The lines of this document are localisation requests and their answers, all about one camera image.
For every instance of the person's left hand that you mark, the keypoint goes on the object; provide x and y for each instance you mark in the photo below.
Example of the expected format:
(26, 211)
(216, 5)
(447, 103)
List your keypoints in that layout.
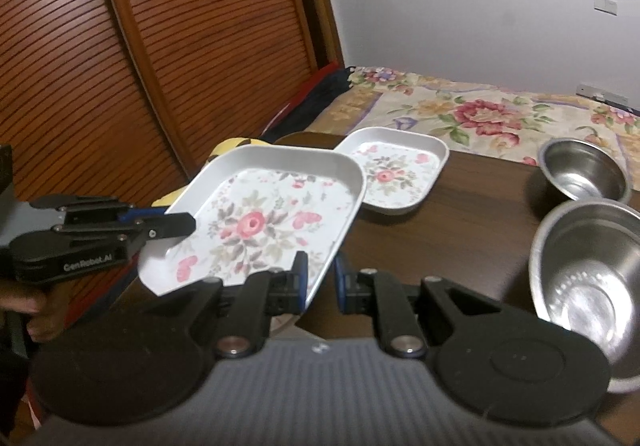
(47, 311)

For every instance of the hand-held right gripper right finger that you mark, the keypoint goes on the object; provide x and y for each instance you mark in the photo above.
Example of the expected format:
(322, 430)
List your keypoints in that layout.
(341, 278)

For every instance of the large stainless steel bowl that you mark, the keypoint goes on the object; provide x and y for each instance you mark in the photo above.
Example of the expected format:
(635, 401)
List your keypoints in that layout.
(585, 291)

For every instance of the large floral white plate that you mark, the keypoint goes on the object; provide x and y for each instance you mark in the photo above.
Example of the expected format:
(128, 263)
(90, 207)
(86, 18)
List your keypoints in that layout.
(250, 221)

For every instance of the floral bedspread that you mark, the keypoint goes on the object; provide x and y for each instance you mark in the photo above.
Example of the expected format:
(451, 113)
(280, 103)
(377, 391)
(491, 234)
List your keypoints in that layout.
(475, 116)

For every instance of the white wall switch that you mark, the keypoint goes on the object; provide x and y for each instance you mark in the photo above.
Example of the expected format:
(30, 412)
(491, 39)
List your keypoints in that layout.
(605, 5)

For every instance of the wooden louvered wardrobe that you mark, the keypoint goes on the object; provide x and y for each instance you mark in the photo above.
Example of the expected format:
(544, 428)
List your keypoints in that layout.
(100, 51)

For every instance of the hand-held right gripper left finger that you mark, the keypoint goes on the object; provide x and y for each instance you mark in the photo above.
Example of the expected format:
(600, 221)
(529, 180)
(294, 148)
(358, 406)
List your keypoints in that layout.
(301, 278)

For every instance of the small floral white plate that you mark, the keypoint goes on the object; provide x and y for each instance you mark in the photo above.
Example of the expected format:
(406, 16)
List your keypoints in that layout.
(395, 176)

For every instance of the white wall socket row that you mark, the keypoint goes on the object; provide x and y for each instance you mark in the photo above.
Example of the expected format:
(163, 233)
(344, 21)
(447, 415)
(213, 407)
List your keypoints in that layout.
(602, 94)

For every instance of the small stainless steel bowl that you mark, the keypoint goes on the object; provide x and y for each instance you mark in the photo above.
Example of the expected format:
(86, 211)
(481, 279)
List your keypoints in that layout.
(585, 171)

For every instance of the yellow cloth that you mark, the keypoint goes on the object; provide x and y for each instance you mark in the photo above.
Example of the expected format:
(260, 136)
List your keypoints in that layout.
(225, 146)

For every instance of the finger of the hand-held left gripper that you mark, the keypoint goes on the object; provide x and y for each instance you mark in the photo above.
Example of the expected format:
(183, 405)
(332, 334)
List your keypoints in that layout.
(145, 212)
(170, 225)

